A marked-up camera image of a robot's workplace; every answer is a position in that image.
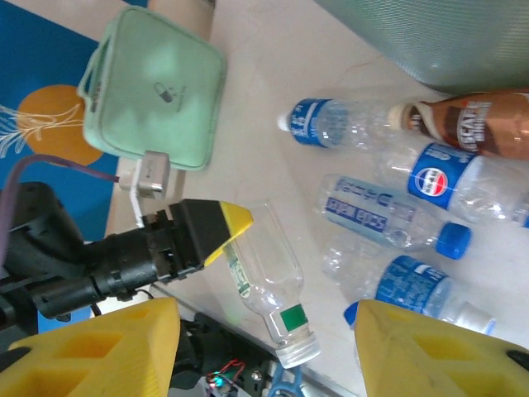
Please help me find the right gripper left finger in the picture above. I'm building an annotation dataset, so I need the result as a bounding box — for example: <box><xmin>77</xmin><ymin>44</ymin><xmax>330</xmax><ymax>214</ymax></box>
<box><xmin>0</xmin><ymin>296</ymin><xmax>182</xmax><ymax>397</ymax></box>

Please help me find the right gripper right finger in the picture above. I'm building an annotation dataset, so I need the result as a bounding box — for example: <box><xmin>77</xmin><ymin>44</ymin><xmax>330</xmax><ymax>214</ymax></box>
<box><xmin>355</xmin><ymin>299</ymin><xmax>529</xmax><ymax>397</ymax></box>

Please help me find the clear green-label bottle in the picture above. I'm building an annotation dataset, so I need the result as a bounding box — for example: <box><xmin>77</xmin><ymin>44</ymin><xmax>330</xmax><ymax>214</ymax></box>
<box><xmin>225</xmin><ymin>201</ymin><xmax>322</xmax><ymax>371</ymax></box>

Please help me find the blue-label bottle blue cap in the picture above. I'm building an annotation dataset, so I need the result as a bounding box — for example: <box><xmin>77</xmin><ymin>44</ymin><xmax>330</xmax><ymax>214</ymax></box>
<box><xmin>343</xmin><ymin>300</ymin><xmax>363</xmax><ymax>332</ymax></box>

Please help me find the clear soda water bottle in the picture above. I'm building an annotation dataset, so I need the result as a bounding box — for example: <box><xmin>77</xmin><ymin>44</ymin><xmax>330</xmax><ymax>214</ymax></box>
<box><xmin>317</xmin><ymin>173</ymin><xmax>473</xmax><ymax>261</ymax></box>

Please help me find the green plastic bin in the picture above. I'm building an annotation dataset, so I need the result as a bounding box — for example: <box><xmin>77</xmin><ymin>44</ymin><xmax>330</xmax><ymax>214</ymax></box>
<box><xmin>313</xmin><ymin>0</ymin><xmax>529</xmax><ymax>96</ymax></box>

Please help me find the small controller board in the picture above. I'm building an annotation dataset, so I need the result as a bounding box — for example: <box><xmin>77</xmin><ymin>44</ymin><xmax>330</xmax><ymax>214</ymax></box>
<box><xmin>204</xmin><ymin>359</ymin><xmax>245</xmax><ymax>397</ymax></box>

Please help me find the mint green zip pouch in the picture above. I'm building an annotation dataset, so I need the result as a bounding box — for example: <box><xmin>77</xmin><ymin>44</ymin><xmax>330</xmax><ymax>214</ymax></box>
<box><xmin>77</xmin><ymin>4</ymin><xmax>228</xmax><ymax>173</ymax></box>

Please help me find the clear Pepsi bottle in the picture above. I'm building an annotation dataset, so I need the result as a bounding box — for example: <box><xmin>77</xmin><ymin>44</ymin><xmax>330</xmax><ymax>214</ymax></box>
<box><xmin>407</xmin><ymin>142</ymin><xmax>529</xmax><ymax>227</ymax></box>

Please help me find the brown coffee drink bottle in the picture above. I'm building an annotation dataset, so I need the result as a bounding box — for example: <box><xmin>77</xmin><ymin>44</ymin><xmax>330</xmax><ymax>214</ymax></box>
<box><xmin>389</xmin><ymin>89</ymin><xmax>529</xmax><ymax>160</ymax></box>

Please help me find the purple camera cable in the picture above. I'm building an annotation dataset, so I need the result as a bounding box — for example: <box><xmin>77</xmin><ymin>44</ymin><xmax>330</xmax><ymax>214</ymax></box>
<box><xmin>0</xmin><ymin>155</ymin><xmax>122</xmax><ymax>265</ymax></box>

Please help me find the aluminium mounting rail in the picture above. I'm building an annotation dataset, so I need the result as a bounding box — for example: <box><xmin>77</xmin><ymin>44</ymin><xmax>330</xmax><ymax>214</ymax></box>
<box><xmin>247</xmin><ymin>355</ymin><xmax>356</xmax><ymax>397</ymax></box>

